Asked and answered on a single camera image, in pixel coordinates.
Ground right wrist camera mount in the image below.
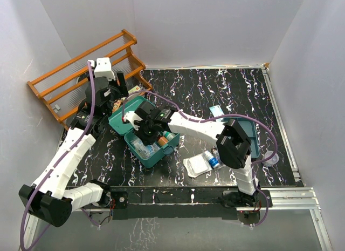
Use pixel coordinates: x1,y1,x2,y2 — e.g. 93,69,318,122
122,111,142,131

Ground white bottle green label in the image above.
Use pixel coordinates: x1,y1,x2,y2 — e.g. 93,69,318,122
163,131,175,140

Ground white bottle blue label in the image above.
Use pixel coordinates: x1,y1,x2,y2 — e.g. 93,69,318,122
203,151,220,169

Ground clear bag blue items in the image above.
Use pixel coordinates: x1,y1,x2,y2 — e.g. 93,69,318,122
132,138,160,159

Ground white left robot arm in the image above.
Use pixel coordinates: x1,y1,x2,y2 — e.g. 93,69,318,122
18,71,128,227

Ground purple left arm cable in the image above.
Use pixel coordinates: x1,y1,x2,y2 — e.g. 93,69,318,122
20,60,96,251

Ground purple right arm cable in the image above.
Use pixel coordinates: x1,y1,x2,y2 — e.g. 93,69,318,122
121,90,278,227

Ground white blue flat sachet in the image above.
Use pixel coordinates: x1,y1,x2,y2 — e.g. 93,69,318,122
209,105,224,117

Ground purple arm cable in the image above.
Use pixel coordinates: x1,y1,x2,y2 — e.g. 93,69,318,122
121,90,278,227
20,60,96,251

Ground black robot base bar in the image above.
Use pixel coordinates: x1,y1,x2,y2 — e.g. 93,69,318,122
80,186,273,222

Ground orange wooden shelf rack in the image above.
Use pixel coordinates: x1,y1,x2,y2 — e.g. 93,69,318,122
27,29,153,130

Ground teal plastic medicine box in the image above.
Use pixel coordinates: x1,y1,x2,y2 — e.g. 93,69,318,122
109,109,180,168

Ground orange medicine box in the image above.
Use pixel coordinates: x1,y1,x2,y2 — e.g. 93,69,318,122
112,99,122,112

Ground clear bag small items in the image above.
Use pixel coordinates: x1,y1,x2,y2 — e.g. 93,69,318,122
211,147,221,163

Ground white square gauze pack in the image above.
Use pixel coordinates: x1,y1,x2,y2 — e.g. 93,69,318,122
183,154,212,178

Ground dark teal tray insert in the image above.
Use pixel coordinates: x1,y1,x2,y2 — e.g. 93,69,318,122
232,117,261,160

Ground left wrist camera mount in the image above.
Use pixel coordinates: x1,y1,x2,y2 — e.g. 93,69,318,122
88,57,115,81

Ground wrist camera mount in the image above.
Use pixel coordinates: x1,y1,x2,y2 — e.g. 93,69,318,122
88,57,115,81
122,111,142,131

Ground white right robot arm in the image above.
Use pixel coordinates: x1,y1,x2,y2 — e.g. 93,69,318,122
124,103,260,207

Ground brown bottle orange label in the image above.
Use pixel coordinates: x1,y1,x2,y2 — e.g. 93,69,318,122
157,136,169,147

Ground long beige medicine box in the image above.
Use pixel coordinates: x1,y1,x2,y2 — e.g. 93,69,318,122
128,85,142,94

